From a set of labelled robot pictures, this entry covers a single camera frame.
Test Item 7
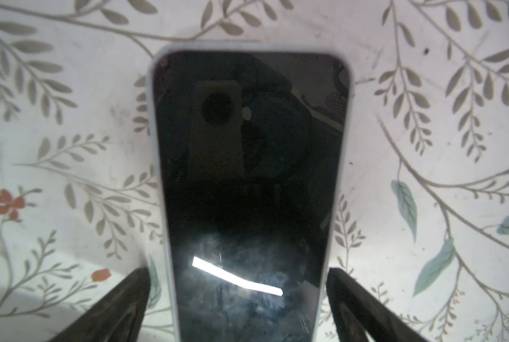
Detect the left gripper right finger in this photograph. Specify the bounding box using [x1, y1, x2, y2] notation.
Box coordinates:
[326, 268, 425, 342]

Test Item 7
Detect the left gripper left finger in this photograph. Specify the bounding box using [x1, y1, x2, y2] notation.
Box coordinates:
[52, 267, 151, 342]

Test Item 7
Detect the phone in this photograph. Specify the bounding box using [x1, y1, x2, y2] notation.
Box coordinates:
[150, 43, 350, 341]

